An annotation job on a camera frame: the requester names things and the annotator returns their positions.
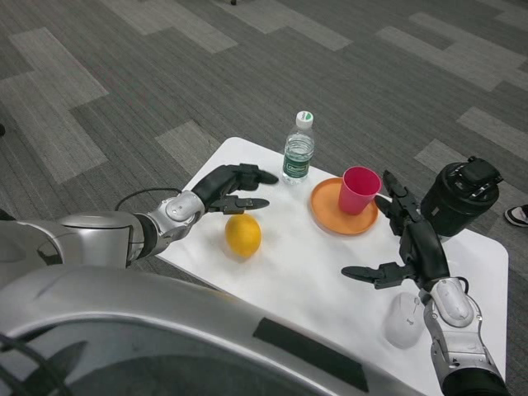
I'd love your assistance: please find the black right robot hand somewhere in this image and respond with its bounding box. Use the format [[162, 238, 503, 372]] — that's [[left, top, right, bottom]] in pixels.
[[341, 168, 451, 290]]

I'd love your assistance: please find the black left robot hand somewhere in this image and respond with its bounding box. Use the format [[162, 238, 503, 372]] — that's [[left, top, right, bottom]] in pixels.
[[191, 163, 280, 216]]

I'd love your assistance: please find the yellow lemon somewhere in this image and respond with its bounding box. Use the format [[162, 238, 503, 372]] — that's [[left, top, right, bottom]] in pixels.
[[224, 214, 262, 259]]

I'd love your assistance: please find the black cylindrical thermos jar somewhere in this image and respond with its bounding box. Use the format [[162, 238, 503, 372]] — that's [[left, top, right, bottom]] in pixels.
[[420, 155, 505, 239]]

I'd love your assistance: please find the white computer mouse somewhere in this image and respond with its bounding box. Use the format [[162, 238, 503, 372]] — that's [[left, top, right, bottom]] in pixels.
[[384, 291, 426, 350]]

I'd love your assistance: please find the clear plastic water bottle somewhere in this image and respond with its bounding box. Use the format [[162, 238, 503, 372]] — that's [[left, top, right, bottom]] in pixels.
[[281, 110, 317, 185]]

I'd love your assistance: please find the pink plastic cup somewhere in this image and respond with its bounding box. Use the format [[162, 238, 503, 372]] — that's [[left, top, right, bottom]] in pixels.
[[337, 166, 382, 215]]

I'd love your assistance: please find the person's black white shoe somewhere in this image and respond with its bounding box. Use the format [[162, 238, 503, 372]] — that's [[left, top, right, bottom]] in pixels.
[[504, 205, 528, 229]]

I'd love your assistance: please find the orange round plate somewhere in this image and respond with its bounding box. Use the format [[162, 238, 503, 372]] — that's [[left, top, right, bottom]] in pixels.
[[310, 177, 380, 237]]

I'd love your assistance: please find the silver robot chest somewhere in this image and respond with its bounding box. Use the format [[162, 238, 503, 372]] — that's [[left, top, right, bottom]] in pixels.
[[0, 263, 430, 396]]

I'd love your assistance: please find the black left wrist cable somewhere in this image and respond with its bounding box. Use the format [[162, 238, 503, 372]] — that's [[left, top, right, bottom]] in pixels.
[[115, 187, 183, 211]]

